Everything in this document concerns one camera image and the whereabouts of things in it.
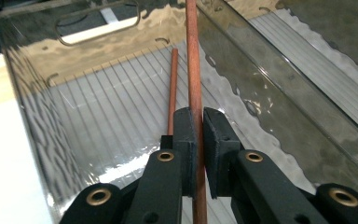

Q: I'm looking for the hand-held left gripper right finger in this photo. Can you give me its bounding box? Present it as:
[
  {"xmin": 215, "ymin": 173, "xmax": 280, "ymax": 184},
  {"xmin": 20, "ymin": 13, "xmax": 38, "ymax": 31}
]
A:
[{"xmin": 202, "ymin": 106, "xmax": 243, "ymax": 200}]

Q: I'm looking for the brown wooden chopstick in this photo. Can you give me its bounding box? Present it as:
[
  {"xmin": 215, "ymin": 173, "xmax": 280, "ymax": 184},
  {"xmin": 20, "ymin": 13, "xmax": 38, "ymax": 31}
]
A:
[
  {"xmin": 185, "ymin": 0, "xmax": 209, "ymax": 224},
  {"xmin": 167, "ymin": 48, "xmax": 180, "ymax": 136}
]

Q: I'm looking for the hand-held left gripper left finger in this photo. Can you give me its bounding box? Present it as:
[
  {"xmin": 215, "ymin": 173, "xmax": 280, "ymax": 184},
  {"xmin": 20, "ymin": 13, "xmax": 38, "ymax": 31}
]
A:
[{"xmin": 160, "ymin": 106, "xmax": 199, "ymax": 199}]

